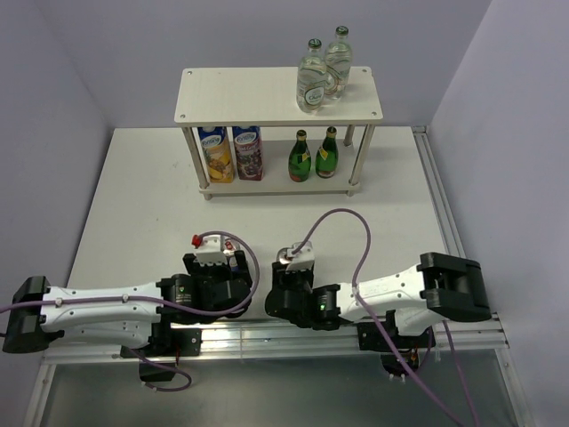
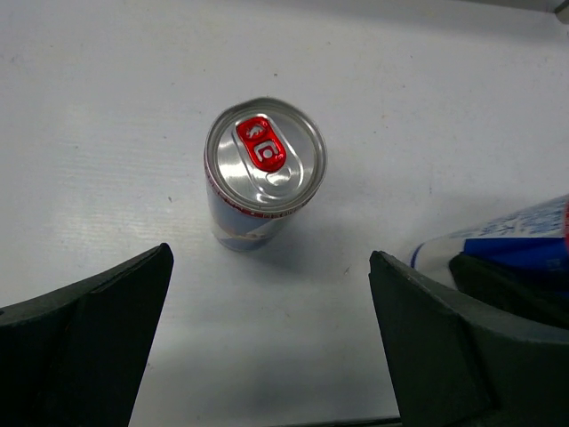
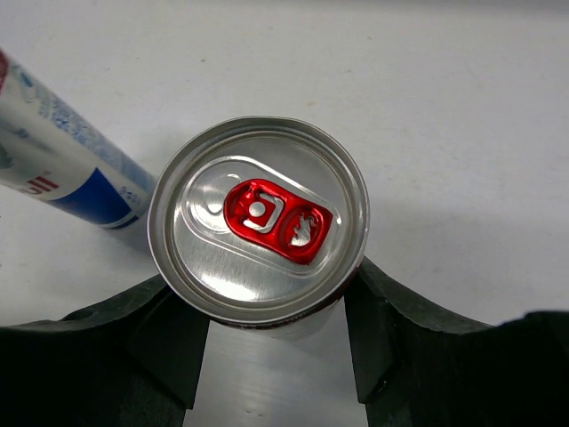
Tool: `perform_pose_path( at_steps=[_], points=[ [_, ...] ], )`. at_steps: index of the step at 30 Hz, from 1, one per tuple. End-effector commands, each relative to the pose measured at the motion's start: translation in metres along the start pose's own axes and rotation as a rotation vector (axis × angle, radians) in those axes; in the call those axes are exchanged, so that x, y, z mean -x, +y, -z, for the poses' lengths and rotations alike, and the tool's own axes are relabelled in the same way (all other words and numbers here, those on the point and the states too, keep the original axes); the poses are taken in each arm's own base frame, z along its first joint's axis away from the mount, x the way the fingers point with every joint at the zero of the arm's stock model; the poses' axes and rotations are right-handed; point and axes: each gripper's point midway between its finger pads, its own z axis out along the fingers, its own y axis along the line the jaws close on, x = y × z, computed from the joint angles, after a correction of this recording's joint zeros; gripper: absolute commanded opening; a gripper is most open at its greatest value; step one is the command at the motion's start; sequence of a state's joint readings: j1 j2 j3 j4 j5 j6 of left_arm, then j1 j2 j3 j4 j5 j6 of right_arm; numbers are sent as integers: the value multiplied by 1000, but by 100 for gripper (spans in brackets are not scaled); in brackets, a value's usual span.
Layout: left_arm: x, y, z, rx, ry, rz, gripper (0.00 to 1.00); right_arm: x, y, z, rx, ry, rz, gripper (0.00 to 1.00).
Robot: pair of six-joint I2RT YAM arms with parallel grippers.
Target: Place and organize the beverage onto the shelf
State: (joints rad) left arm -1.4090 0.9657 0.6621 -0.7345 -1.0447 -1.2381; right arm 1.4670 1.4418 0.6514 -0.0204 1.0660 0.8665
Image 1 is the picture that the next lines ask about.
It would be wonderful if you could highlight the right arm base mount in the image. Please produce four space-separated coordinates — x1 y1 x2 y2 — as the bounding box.
357 321 436 376

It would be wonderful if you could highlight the pineapple juice carton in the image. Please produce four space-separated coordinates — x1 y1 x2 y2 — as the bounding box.
197 126 235 183

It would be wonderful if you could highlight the silver blue energy can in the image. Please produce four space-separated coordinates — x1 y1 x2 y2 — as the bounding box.
276 247 293 265
223 238 240 271

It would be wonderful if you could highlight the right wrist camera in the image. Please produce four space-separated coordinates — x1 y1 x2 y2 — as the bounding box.
284 241 315 273

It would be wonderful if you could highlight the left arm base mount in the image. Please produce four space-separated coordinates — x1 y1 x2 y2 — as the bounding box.
120 328 202 392

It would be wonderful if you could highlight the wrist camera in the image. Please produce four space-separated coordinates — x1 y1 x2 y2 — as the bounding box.
284 241 315 273
191 234 227 265

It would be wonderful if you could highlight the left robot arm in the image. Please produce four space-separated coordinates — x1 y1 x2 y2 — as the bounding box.
1 250 260 356

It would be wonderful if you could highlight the red grape juice carton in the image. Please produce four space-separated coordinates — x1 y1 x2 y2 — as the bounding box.
232 126 264 181

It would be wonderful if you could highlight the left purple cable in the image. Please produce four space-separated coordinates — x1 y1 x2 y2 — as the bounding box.
0 230 261 392

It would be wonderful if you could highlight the clear bottle green cap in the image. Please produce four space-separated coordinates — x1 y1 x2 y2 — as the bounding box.
296 38 327 113
325 26 353 99

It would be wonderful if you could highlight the green glass bottle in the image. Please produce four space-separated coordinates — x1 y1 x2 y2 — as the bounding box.
315 126 339 179
288 130 312 182

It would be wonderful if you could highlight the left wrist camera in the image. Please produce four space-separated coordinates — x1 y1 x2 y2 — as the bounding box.
191 234 227 265

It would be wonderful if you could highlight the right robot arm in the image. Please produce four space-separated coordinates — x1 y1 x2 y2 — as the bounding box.
265 253 492 347

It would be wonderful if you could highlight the aluminium rail frame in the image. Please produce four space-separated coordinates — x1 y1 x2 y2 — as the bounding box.
26 125 534 427

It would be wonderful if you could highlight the white two-tier shelf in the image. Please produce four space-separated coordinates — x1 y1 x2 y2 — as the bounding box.
174 67 383 199

